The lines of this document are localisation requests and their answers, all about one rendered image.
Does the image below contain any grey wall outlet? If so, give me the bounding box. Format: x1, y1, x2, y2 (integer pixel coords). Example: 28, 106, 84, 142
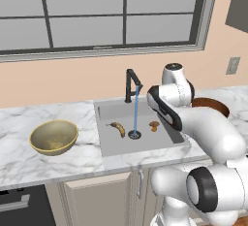
225, 56, 241, 76

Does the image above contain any silver dishwasher handle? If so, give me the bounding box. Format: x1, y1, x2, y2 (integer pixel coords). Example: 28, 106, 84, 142
0, 194, 31, 213

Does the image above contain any silver cabinet handle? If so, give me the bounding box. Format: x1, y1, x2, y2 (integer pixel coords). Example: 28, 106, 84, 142
138, 170, 144, 201

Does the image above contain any yellow bowl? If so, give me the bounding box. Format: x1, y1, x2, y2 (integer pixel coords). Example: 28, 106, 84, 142
29, 119, 79, 157

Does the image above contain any grey framed window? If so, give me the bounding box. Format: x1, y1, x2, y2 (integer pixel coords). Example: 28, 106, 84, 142
0, 0, 221, 63

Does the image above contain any dark wall cabinet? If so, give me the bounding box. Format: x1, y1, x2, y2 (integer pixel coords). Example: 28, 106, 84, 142
225, 0, 248, 34

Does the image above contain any beige cabinet door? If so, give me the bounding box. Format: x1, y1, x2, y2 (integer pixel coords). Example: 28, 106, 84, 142
57, 171, 135, 226
133, 167, 168, 226

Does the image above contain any black dishwasher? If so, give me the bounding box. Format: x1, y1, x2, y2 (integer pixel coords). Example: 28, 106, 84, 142
0, 184, 56, 226

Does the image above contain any grey sink basin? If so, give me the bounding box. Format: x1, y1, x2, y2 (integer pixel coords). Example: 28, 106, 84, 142
93, 96, 192, 158

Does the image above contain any brown bowl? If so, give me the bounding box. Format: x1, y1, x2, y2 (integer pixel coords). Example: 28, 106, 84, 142
191, 97, 231, 119

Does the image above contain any brown spotted banana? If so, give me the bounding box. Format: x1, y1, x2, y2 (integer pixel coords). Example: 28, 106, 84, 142
106, 121, 127, 140

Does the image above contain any blue water stream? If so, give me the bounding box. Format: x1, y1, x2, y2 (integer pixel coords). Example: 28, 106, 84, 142
133, 84, 140, 137

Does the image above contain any brown mushroom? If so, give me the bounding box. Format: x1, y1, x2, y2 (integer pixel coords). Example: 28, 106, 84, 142
148, 120, 161, 133

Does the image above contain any black sink faucet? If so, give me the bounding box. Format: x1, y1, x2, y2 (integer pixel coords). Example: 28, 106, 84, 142
124, 68, 143, 104

